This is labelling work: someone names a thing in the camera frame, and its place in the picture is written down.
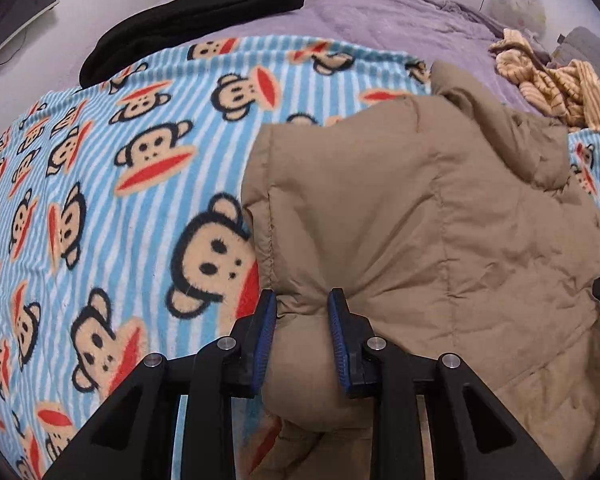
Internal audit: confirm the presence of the beige puffer down jacket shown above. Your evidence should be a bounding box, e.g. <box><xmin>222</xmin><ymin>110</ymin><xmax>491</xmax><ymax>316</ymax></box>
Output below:
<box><xmin>242</xmin><ymin>61</ymin><xmax>600</xmax><ymax>479</ymax></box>

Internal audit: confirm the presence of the beige striped fleece garment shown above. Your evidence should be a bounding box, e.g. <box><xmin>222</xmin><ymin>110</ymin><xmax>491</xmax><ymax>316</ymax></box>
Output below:
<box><xmin>489</xmin><ymin>28</ymin><xmax>600</xmax><ymax>131</ymax></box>

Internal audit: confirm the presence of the blue striped monkey print blanket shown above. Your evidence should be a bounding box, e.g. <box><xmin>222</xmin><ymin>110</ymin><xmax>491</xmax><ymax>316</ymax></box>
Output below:
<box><xmin>0</xmin><ymin>34</ymin><xmax>600</xmax><ymax>480</ymax></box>

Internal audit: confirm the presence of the grey quilted pillow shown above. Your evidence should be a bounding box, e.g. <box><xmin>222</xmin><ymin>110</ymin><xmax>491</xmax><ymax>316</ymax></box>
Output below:
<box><xmin>553</xmin><ymin>26</ymin><xmax>600</xmax><ymax>77</ymax></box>

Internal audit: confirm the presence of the round patterned white pillow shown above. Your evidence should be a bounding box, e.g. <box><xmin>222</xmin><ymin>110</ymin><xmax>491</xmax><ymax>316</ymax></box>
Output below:
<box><xmin>488</xmin><ymin>0</ymin><xmax>546</xmax><ymax>37</ymax></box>

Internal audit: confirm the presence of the purple bed cover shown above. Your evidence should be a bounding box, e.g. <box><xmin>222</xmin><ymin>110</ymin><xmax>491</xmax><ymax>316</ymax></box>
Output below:
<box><xmin>204</xmin><ymin>0</ymin><xmax>535</xmax><ymax>113</ymax></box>

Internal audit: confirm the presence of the black folded garment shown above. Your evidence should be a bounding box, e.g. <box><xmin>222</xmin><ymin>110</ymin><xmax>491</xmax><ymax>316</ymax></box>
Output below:
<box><xmin>79</xmin><ymin>0</ymin><xmax>304</xmax><ymax>88</ymax></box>

